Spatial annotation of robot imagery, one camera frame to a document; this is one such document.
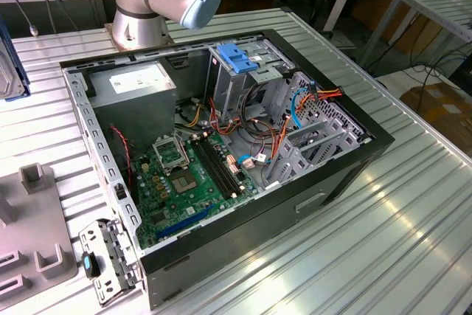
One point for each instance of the blue plastic drive latch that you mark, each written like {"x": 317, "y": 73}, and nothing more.
{"x": 232, "y": 57}

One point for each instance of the green motherboard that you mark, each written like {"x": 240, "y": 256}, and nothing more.
{"x": 184, "y": 204}

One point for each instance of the black open PC case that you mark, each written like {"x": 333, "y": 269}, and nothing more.
{"x": 258, "y": 226}

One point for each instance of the hard disk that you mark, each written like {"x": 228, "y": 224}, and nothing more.
{"x": 7, "y": 75}

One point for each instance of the large brown cardboard box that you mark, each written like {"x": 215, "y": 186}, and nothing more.
{"x": 442, "y": 108}

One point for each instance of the blue expansion slot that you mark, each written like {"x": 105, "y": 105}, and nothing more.
{"x": 184, "y": 223}

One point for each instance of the grey power supply unit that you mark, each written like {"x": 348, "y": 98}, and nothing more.
{"x": 132, "y": 108}

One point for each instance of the CPU socket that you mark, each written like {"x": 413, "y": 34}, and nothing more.
{"x": 183, "y": 182}

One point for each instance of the metal slat side table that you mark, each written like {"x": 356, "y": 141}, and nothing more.
{"x": 442, "y": 9}

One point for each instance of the grey optical drive cage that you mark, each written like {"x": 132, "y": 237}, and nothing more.
{"x": 228, "y": 90}

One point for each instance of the black RAM slot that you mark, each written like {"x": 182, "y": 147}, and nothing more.
{"x": 207, "y": 169}
{"x": 220, "y": 166}
{"x": 226, "y": 164}
{"x": 214, "y": 168}

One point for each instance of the black latch with blue label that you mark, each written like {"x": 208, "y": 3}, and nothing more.
{"x": 90, "y": 265}

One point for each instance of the grey parts rack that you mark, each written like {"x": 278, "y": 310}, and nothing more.
{"x": 40, "y": 215}

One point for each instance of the grey disk bay cage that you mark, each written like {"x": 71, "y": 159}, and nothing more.
{"x": 348, "y": 139}

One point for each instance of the perforated metal slot bracket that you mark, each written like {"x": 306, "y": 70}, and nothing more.
{"x": 95, "y": 234}

